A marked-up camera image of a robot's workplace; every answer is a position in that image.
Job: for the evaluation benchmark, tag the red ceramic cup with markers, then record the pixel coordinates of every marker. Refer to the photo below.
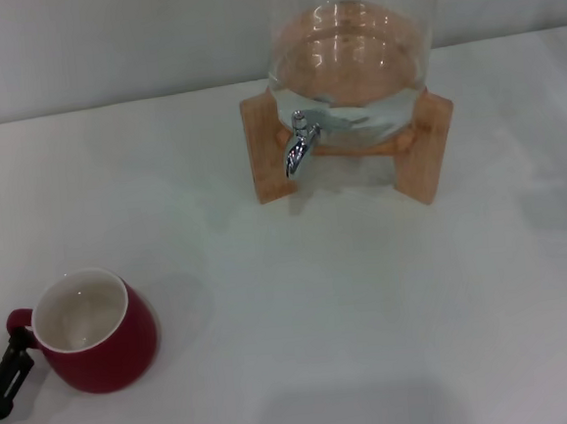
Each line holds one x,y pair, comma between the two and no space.
118,357

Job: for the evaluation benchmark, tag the wooden dispenser stand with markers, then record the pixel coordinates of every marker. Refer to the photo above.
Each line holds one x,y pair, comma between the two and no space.
270,173

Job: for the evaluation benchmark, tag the glass water dispenser jar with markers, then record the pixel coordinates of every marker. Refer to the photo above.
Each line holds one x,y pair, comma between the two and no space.
349,45

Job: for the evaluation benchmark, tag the chrome faucet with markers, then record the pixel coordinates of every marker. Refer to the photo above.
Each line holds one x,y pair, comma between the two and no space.
298,147

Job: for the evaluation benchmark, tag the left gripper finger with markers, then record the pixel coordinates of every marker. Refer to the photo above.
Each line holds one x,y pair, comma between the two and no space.
9,376

